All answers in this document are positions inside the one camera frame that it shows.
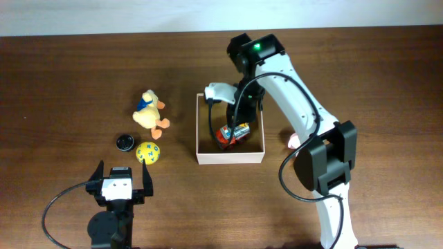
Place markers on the yellow plush duck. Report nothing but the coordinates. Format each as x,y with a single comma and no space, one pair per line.
147,114

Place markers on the pink hat duck figurine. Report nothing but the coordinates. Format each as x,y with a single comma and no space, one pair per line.
294,141

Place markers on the red grey toy truck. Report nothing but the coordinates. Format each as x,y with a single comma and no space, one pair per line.
228,138

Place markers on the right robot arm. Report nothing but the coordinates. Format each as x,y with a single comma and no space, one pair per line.
326,155

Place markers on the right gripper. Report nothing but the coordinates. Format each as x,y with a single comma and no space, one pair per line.
237,117

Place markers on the black round cap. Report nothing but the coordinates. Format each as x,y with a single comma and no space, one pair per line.
125,143

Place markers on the yellow letter ball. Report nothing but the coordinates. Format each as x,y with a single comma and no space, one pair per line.
148,152

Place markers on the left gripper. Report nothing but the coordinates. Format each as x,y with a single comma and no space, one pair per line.
139,194

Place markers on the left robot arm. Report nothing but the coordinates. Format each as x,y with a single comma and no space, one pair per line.
112,228

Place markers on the pink open cardboard box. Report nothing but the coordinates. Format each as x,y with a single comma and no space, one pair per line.
207,151

